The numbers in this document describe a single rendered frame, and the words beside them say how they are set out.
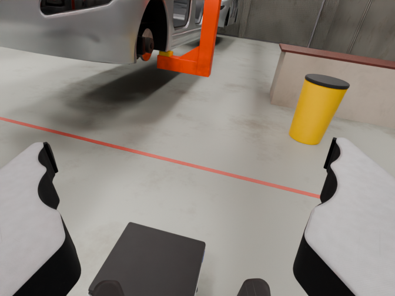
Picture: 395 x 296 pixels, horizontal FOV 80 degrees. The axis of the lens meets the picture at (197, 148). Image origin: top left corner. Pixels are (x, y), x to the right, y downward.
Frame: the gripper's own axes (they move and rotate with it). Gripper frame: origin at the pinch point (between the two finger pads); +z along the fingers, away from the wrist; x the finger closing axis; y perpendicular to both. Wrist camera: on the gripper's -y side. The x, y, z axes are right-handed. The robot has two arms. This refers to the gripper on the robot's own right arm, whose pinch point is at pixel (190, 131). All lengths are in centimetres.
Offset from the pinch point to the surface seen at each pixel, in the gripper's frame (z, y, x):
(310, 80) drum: 247, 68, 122
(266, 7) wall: 1324, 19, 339
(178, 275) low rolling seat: 45, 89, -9
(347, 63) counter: 344, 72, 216
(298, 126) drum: 244, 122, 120
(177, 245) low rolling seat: 59, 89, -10
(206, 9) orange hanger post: 290, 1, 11
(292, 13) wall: 1293, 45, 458
